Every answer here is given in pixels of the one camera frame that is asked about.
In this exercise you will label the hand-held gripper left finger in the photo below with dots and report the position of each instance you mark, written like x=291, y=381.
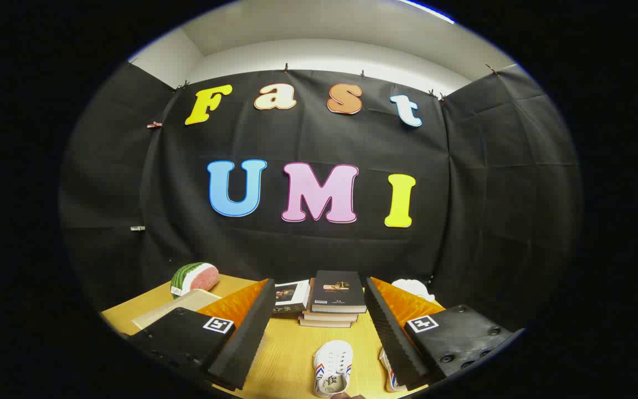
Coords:
x=241, y=343

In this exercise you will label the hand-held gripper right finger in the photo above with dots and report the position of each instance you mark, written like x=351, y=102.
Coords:
x=394, y=338

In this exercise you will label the white canvas shoe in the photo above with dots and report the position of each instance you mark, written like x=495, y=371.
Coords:
x=333, y=368
x=390, y=374

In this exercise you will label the beige fabric storage box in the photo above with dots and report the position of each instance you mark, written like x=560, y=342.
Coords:
x=186, y=305

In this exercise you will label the white plush toy with face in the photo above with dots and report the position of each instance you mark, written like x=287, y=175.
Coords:
x=410, y=288

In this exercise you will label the brown book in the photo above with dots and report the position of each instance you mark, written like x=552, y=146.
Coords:
x=330, y=317
x=324, y=323

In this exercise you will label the white book with portrait cover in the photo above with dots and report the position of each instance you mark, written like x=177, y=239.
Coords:
x=291, y=293

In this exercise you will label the black hardcover book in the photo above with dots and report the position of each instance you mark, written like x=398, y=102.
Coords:
x=336, y=288

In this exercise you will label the watermelon slice plush toy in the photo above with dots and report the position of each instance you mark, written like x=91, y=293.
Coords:
x=197, y=277

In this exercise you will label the black backdrop cloth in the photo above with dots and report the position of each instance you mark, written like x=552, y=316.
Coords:
x=308, y=138

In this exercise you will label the pink clothes clip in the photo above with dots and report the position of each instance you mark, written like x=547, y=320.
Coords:
x=154, y=124

